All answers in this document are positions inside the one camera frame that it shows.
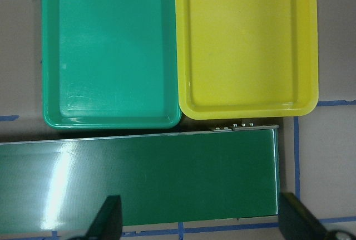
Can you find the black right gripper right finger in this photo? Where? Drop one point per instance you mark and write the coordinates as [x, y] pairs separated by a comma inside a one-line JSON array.
[[297, 222]]

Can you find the yellow plastic tray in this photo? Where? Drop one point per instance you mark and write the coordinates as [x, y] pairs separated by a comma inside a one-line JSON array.
[[247, 58]]

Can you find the green conveyor belt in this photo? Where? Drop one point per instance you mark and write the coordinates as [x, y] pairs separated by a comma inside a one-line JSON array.
[[165, 178]]

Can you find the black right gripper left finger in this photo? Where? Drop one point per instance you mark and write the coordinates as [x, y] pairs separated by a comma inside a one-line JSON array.
[[108, 223]]

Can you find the green plastic tray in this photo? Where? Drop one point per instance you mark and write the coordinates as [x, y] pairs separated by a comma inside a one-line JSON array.
[[109, 64]]

